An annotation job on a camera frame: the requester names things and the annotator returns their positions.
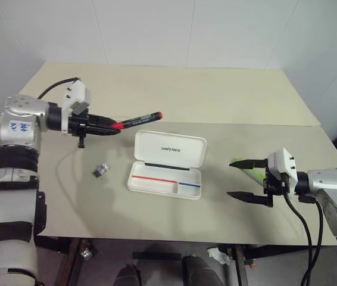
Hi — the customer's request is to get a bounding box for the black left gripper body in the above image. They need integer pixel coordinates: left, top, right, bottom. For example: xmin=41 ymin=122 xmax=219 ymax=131
xmin=67 ymin=108 xmax=98 ymax=149

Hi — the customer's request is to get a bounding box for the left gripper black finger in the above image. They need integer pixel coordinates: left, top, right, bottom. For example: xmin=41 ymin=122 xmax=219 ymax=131
xmin=85 ymin=125 xmax=123 ymax=137
xmin=88 ymin=114 xmax=118 ymax=126

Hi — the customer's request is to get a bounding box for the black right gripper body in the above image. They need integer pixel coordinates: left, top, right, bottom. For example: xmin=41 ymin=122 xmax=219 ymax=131
xmin=261 ymin=166 xmax=291 ymax=198

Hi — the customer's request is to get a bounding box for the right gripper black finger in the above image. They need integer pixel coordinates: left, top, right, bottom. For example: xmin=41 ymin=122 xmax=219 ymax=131
xmin=228 ymin=158 xmax=268 ymax=169
xmin=226 ymin=191 xmax=274 ymax=209

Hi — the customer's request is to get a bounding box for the red and black marker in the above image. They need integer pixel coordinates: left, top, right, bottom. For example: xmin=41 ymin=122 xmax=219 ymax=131
xmin=110 ymin=111 xmax=164 ymax=131

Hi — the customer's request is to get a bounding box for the green marker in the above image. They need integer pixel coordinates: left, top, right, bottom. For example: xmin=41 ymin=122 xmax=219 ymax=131
xmin=234 ymin=157 xmax=266 ymax=184

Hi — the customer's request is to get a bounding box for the white Unitree pencil case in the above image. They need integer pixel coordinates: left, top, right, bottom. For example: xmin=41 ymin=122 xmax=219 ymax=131
xmin=126 ymin=129 xmax=208 ymax=201

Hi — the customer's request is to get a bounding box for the small crumpled grey wrapper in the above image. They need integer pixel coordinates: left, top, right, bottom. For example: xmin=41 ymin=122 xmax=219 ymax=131
xmin=92 ymin=163 xmax=110 ymax=178

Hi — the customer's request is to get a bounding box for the white sticker with blue writing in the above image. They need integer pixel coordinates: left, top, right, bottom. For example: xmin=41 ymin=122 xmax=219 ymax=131
xmin=8 ymin=120 xmax=30 ymax=134

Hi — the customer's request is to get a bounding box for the crumpled white paper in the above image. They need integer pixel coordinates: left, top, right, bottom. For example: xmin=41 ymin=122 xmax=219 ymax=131
xmin=207 ymin=247 xmax=230 ymax=266

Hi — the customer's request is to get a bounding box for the rusty brown table leg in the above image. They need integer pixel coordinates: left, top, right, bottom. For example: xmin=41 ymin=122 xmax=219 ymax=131
xmin=235 ymin=245 xmax=250 ymax=286
xmin=66 ymin=238 xmax=83 ymax=286

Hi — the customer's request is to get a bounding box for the small dark rounded shape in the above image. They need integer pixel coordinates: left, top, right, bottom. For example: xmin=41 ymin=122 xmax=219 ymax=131
xmin=115 ymin=263 xmax=142 ymax=286

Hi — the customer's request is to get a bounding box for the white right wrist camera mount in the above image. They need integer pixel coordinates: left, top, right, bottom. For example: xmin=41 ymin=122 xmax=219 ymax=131
xmin=267 ymin=147 xmax=299 ymax=192

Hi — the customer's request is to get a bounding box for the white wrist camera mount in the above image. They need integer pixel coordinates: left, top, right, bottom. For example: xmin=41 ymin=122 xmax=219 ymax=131
xmin=267 ymin=147 xmax=299 ymax=192
xmin=62 ymin=79 xmax=92 ymax=135

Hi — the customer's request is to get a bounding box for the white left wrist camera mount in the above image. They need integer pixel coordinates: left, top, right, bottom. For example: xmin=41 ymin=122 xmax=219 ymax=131
xmin=62 ymin=79 xmax=92 ymax=135

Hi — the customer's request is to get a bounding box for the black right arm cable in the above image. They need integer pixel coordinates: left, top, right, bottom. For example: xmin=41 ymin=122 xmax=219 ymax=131
xmin=283 ymin=190 xmax=326 ymax=286

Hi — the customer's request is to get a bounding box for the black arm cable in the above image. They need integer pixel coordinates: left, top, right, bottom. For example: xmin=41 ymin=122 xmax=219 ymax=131
xmin=36 ymin=77 xmax=82 ymax=100
xmin=283 ymin=190 xmax=326 ymax=286

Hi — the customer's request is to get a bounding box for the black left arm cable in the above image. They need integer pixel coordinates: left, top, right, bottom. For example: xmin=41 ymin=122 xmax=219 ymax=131
xmin=36 ymin=77 xmax=82 ymax=100

